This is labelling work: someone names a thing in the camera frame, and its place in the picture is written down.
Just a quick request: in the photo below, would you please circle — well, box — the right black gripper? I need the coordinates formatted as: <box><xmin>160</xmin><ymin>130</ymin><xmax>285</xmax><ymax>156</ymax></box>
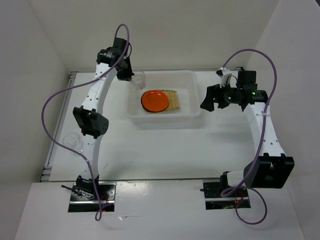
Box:
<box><xmin>200</xmin><ymin>80</ymin><xmax>243</xmax><ymax>112</ymax></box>

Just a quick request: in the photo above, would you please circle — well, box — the clear plastic cup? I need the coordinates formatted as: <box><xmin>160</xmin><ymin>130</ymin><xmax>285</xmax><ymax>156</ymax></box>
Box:
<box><xmin>62</xmin><ymin>132</ymin><xmax>84</xmax><ymax>153</ymax></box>
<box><xmin>130</xmin><ymin>71</ymin><xmax>146</xmax><ymax>90</ymax></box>

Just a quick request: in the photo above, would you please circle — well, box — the orange plastic plate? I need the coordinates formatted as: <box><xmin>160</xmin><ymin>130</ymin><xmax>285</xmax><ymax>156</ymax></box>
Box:
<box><xmin>140</xmin><ymin>90</ymin><xmax>170</xmax><ymax>113</ymax></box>

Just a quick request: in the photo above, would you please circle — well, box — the woven bamboo basket tray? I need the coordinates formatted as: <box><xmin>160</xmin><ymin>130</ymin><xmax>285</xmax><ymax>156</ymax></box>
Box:
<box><xmin>143</xmin><ymin>89</ymin><xmax>180</xmax><ymax>114</ymax></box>

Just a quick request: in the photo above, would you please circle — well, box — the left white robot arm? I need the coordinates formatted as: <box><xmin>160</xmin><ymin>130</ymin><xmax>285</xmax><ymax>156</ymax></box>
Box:
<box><xmin>72</xmin><ymin>37</ymin><xmax>134</xmax><ymax>200</ymax></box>

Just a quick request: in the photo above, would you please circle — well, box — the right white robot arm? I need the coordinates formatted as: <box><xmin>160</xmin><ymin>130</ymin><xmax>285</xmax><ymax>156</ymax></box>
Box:
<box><xmin>200</xmin><ymin>67</ymin><xmax>295</xmax><ymax>197</ymax></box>

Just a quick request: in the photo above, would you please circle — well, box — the translucent plastic bin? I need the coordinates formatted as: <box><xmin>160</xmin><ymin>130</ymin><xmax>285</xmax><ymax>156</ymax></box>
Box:
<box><xmin>124</xmin><ymin>70</ymin><xmax>201</xmax><ymax>125</ymax></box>

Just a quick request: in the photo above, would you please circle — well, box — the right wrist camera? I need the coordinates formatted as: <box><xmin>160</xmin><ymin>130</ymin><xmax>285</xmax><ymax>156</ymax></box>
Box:
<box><xmin>215</xmin><ymin>67</ymin><xmax>233</xmax><ymax>88</ymax></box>

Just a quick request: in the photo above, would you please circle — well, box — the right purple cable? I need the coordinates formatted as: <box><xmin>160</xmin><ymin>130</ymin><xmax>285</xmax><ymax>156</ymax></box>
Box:
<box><xmin>220</xmin><ymin>48</ymin><xmax>278</xmax><ymax>225</ymax></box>

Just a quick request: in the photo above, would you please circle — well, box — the purple cable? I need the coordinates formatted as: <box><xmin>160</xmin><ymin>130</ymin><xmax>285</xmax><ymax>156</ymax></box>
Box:
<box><xmin>40</xmin><ymin>23</ymin><xmax>131</xmax><ymax>222</ymax></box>
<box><xmin>220</xmin><ymin>48</ymin><xmax>278</xmax><ymax>225</ymax></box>

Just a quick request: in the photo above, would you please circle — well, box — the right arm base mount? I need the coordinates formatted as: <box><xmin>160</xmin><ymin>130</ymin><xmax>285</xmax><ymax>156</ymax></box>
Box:
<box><xmin>200</xmin><ymin>179</ymin><xmax>251</xmax><ymax>210</ymax></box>

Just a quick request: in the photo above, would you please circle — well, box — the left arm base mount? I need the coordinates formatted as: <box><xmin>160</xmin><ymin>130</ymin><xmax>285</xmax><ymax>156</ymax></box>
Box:
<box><xmin>61</xmin><ymin>182</ymin><xmax>117</xmax><ymax>213</ymax></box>

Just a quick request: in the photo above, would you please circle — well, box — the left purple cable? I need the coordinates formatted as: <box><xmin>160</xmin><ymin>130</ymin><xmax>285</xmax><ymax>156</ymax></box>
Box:
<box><xmin>40</xmin><ymin>23</ymin><xmax>131</xmax><ymax>222</ymax></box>

